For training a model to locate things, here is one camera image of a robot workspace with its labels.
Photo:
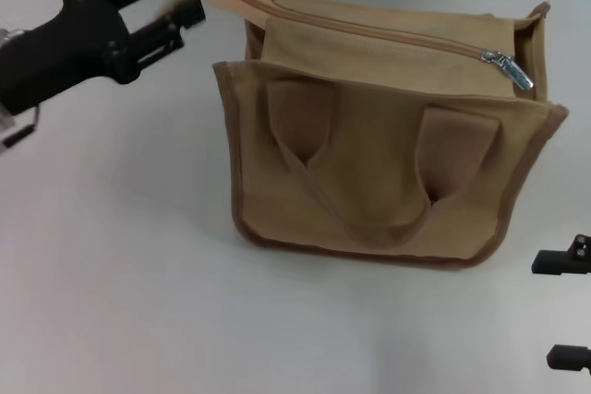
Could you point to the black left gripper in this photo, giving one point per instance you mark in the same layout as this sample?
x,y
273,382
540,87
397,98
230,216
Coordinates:
x,y
69,48

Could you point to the khaki canvas food bag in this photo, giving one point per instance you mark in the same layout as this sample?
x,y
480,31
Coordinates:
x,y
369,158

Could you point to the silver zipper pull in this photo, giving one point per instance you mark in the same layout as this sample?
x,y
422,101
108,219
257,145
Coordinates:
x,y
515,72

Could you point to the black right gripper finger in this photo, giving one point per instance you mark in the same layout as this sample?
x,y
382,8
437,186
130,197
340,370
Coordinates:
x,y
568,258
570,359

